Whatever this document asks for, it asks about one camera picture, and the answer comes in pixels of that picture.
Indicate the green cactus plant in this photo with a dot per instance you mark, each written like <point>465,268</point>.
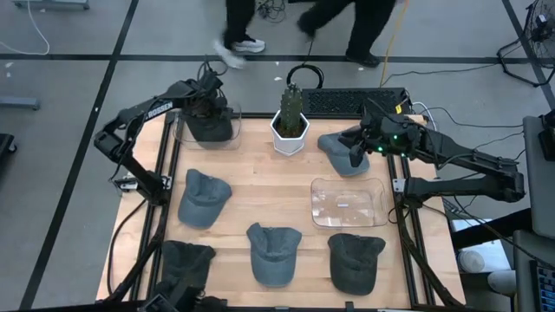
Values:
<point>291,108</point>

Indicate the person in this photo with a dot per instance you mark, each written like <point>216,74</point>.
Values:
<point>238,17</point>
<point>368,26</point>

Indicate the cactus in white pot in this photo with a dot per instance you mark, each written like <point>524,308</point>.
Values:
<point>288,145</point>

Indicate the black aluminium table frame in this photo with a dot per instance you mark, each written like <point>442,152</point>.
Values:
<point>174,167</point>

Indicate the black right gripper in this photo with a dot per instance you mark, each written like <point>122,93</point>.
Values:
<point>390,132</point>

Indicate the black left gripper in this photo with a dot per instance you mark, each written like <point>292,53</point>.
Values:
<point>210,93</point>

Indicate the blue-grey baseball cap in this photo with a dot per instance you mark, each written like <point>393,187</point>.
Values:
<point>201,203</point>
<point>273,260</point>
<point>336,159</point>

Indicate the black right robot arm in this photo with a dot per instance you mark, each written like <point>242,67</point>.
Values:
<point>477,161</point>

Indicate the black floor fan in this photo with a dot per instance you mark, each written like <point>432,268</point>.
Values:
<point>539,26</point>

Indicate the clear plastic bin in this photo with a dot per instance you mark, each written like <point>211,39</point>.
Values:
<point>180,139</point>
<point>347,216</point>

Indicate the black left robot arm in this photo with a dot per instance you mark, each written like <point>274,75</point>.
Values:
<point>158,108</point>

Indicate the black baseball cap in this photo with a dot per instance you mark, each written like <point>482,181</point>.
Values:
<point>212,130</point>
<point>355,268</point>
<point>186,262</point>

